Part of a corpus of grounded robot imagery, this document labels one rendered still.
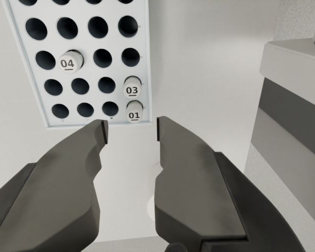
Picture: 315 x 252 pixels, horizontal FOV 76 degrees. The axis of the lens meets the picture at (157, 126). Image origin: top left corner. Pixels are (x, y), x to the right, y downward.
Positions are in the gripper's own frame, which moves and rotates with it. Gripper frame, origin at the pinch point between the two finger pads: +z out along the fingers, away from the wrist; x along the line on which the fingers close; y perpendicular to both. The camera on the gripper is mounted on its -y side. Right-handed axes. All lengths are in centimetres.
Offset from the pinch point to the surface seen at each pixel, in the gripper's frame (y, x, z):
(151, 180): 10.2, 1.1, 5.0
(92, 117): 1.3, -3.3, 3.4
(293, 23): 1, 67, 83
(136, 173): 10.8, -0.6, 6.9
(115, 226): 20.7, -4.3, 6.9
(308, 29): 4, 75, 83
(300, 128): 19, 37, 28
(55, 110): 0.9, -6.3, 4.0
